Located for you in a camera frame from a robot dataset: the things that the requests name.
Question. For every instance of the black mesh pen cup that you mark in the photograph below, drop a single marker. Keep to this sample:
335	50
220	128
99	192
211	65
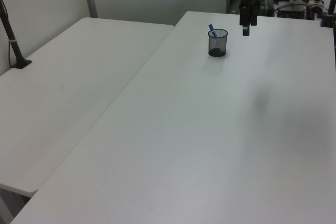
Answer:
217	48

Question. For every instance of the blue and white marker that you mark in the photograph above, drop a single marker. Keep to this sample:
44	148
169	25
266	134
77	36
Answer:
212	30

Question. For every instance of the small camera on white mount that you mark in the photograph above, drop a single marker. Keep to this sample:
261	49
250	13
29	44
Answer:
316	2

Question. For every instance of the black electronics box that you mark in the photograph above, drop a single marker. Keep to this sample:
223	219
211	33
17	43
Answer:
295	10

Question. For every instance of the black camera pole white band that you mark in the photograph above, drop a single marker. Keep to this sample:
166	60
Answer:
11	40

